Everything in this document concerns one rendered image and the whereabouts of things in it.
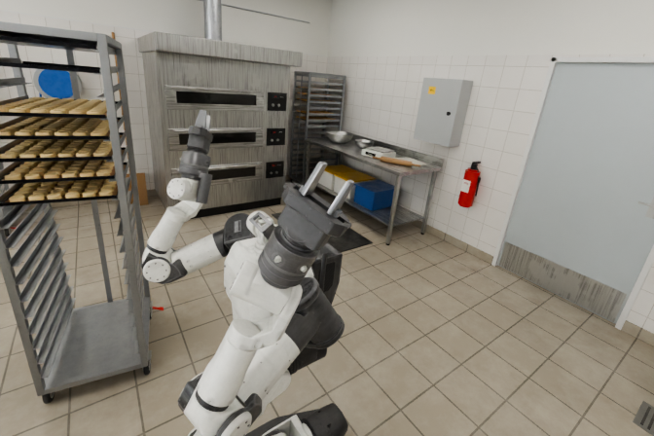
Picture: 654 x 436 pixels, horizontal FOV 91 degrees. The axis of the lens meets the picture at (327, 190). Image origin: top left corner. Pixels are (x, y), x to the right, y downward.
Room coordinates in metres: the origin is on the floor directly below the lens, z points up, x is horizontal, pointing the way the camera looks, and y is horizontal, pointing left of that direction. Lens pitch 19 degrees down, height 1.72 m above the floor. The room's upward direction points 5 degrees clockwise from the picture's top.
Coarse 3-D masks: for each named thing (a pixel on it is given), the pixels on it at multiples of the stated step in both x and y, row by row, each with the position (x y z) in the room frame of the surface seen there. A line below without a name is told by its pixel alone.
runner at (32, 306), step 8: (56, 256) 1.63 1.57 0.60; (56, 264) 1.56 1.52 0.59; (48, 272) 1.47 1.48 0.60; (48, 280) 1.41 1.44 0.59; (40, 288) 1.34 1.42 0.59; (32, 296) 1.25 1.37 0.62; (40, 296) 1.29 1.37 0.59; (32, 304) 1.23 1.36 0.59; (24, 312) 1.15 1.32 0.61; (32, 312) 1.18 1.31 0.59
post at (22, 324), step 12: (0, 240) 1.14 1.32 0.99; (0, 252) 1.13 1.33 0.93; (0, 264) 1.13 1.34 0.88; (12, 276) 1.14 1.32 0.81; (12, 288) 1.13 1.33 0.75; (12, 300) 1.13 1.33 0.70; (24, 324) 1.14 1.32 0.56; (24, 336) 1.13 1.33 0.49; (24, 348) 1.13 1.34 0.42; (36, 372) 1.14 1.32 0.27; (36, 384) 1.13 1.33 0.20
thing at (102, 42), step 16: (112, 80) 1.38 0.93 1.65; (112, 96) 1.35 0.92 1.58; (112, 112) 1.35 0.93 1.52; (112, 128) 1.34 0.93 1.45; (112, 144) 1.34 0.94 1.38; (128, 224) 1.35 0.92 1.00; (128, 240) 1.35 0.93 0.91; (128, 256) 1.34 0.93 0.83; (144, 336) 1.36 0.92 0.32; (144, 352) 1.35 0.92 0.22
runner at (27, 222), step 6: (36, 204) 1.52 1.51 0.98; (42, 204) 1.58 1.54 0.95; (48, 204) 1.59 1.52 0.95; (36, 210) 1.50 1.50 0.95; (42, 210) 1.51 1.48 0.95; (30, 216) 1.42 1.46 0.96; (36, 216) 1.44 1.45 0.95; (24, 222) 1.35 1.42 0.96; (30, 222) 1.38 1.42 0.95; (18, 228) 1.28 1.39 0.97; (24, 228) 1.32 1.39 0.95; (12, 234) 1.21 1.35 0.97; (18, 234) 1.26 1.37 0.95; (24, 234) 1.27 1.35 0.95; (6, 240) 1.16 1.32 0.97; (12, 240) 1.20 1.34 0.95; (18, 240) 1.20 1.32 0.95; (6, 246) 1.15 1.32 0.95; (12, 246) 1.16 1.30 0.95
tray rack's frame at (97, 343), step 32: (0, 32) 1.55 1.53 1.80; (32, 32) 1.25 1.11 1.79; (64, 32) 1.29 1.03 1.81; (128, 128) 1.89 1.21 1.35; (128, 160) 1.88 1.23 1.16; (96, 224) 1.79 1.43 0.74; (96, 320) 1.62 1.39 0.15; (128, 320) 1.64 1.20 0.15; (64, 352) 1.36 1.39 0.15; (96, 352) 1.38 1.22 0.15; (128, 352) 1.40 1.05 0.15; (64, 384) 1.18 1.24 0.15
